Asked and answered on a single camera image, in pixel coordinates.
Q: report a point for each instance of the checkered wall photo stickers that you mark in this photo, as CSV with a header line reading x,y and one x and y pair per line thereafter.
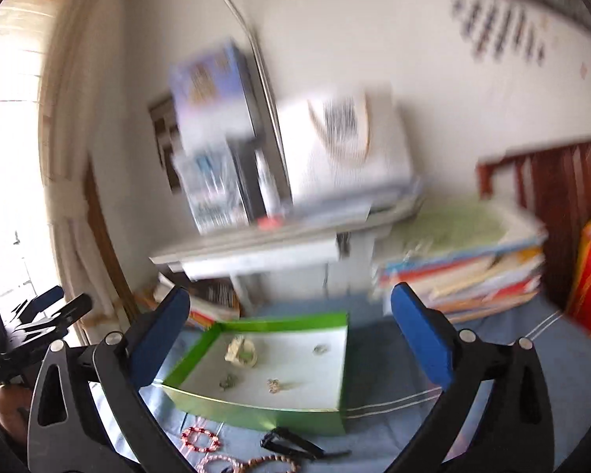
x,y
497,27

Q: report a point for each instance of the blue model kit box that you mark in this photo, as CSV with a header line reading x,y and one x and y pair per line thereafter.
x,y
207,93

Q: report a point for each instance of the white paper bag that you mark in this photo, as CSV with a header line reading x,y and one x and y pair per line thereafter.
x,y
340,157

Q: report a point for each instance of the small white desk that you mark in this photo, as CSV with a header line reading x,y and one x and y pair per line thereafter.
x,y
256,251

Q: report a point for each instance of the cream wrist watch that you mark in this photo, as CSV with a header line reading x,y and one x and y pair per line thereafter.
x,y
239,350

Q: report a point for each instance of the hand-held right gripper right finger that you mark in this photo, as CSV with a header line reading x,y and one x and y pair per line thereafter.
x,y
423,335

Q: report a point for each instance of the small metal jewelry piece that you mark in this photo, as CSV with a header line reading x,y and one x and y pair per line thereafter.
x,y
319,350

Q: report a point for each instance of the small green jewelry piece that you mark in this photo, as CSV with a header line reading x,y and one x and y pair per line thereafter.
x,y
228,381

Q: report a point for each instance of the tall stack of books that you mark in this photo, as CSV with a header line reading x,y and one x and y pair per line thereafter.
x,y
463,266

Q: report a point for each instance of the blue striped bed sheet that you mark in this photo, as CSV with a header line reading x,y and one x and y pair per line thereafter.
x,y
497,369

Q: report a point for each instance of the metal pole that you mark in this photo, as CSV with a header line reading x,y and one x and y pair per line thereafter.
x,y
256,59

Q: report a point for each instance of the green cardboard box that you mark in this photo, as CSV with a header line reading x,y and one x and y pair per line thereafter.
x,y
295,369

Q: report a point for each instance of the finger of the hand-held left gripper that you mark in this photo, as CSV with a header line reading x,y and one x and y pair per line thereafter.
x,y
44,299
59,318

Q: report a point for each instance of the leaning pile of books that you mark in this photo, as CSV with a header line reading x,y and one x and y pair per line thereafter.
x,y
212,300

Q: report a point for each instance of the person's left hand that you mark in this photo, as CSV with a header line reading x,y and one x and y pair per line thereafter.
x,y
12,409

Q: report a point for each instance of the black wrist band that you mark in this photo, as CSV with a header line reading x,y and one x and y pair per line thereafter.
x,y
285,446

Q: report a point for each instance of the frosted window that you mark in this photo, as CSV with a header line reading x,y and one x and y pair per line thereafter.
x,y
10,133

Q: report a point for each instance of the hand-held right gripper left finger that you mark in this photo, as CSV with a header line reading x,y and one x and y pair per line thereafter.
x,y
160,340

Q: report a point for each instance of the beige curtain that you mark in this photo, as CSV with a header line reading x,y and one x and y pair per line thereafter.
x,y
79,108

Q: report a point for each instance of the small gold jewelry piece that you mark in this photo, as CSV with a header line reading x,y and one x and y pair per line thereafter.
x,y
274,385

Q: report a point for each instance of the white spray bottle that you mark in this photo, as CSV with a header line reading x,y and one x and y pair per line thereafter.
x,y
268,182

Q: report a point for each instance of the dark wall frame stickers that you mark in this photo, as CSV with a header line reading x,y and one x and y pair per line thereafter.
x,y
165,143

